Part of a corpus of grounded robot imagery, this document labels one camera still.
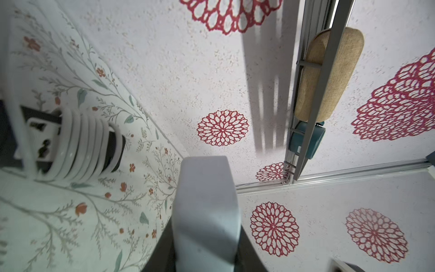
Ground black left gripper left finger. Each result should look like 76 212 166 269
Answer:
142 227 176 272

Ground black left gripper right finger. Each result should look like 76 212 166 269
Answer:
234 227 267 272

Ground light blue power strip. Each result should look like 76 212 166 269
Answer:
171 156 241 272

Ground teal alarm clock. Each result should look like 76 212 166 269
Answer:
288 120 326 160

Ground striped black white object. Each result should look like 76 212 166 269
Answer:
13 105 126 182

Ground tan pouch on shelf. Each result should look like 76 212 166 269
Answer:
293 27 365 123

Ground grey wall shelf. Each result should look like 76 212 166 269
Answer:
283 0 364 184

